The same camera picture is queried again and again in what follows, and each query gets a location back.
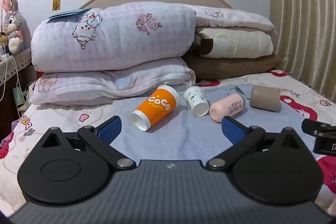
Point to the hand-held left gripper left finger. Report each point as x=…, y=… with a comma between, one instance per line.
x=110, y=129

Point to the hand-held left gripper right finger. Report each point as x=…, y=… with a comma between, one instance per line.
x=232, y=129

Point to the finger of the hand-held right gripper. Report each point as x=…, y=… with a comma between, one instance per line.
x=311, y=127

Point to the pink cup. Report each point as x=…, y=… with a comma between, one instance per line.
x=227, y=107

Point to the taupe cup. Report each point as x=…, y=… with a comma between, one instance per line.
x=263, y=98

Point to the white green-print paper cup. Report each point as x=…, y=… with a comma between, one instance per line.
x=195, y=100

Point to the orange paper cup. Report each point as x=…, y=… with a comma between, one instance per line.
x=157, y=106

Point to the light blue cloth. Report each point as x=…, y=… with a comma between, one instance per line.
x=189, y=134

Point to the pink heart-print folded quilt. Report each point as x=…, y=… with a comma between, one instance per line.
x=92, y=85

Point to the brown pillow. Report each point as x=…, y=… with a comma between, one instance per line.
x=236, y=66

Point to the cream folded blanket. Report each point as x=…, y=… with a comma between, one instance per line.
x=249, y=43

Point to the pink checked folded quilt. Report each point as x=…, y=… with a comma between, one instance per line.
x=115, y=35

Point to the green pouch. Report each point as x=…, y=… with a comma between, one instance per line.
x=19, y=96

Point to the beige curtain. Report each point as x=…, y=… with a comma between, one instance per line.
x=304, y=16

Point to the white pink-print quilt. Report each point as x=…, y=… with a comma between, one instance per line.
x=236, y=16

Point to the bedside table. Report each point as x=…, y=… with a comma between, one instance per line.
x=15, y=64

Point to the grey plush rabbit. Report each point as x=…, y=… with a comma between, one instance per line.
x=13, y=22

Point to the yellow wall sticker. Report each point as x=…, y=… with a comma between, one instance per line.
x=56, y=4

